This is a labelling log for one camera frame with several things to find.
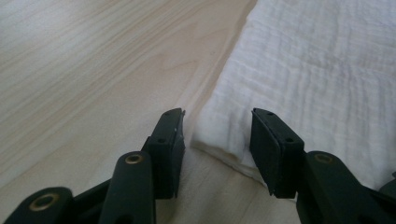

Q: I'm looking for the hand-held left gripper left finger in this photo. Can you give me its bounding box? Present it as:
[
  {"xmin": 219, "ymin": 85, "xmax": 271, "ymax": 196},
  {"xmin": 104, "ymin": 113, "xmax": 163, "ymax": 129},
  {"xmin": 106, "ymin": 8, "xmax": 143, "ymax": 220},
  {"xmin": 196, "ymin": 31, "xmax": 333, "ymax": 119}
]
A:
[{"xmin": 141, "ymin": 107, "xmax": 187, "ymax": 201}]

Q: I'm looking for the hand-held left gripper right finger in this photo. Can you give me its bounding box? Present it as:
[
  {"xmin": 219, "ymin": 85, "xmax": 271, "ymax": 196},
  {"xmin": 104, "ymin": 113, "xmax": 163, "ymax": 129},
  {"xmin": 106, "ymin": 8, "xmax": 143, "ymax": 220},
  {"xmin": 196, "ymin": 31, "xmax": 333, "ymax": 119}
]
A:
[{"xmin": 248, "ymin": 107, "xmax": 306, "ymax": 200}]

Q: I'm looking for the white cloth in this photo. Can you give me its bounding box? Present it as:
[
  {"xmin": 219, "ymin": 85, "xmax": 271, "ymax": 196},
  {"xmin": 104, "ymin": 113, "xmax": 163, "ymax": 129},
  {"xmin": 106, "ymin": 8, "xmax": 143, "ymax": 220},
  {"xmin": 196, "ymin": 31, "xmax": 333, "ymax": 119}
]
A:
[{"xmin": 190, "ymin": 0, "xmax": 396, "ymax": 203}]

